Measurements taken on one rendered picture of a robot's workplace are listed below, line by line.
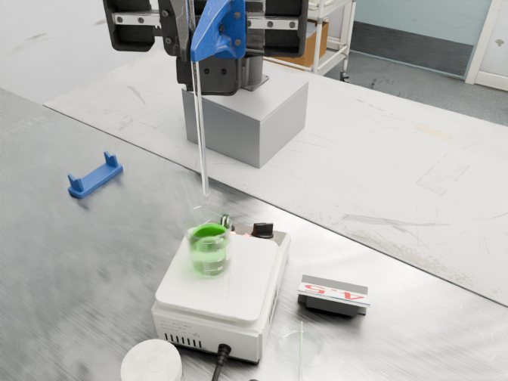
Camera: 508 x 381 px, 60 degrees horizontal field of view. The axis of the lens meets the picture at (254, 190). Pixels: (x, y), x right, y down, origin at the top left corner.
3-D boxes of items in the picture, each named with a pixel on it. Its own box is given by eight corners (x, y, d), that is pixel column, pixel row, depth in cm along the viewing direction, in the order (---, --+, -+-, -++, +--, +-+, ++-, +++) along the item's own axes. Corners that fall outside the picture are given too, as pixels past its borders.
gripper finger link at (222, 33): (245, -9, 38) (245, 58, 41) (202, -10, 38) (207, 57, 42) (235, 18, 32) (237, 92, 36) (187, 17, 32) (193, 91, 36)
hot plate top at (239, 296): (190, 230, 58) (189, 224, 57) (280, 246, 56) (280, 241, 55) (152, 305, 49) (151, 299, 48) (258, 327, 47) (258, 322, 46)
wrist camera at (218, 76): (249, 20, 46) (251, 78, 51) (180, 20, 47) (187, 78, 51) (244, 43, 42) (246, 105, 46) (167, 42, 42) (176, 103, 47)
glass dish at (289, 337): (305, 323, 56) (307, 312, 55) (331, 358, 52) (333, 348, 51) (268, 341, 54) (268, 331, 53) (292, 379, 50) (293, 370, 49)
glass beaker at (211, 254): (233, 246, 55) (230, 197, 50) (236, 281, 51) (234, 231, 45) (184, 251, 54) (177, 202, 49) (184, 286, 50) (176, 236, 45)
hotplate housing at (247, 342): (208, 230, 69) (204, 192, 63) (291, 246, 66) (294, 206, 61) (149, 360, 52) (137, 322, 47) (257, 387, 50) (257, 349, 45)
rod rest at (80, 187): (110, 163, 82) (106, 147, 80) (124, 169, 81) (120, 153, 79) (67, 193, 76) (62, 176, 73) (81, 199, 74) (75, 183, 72)
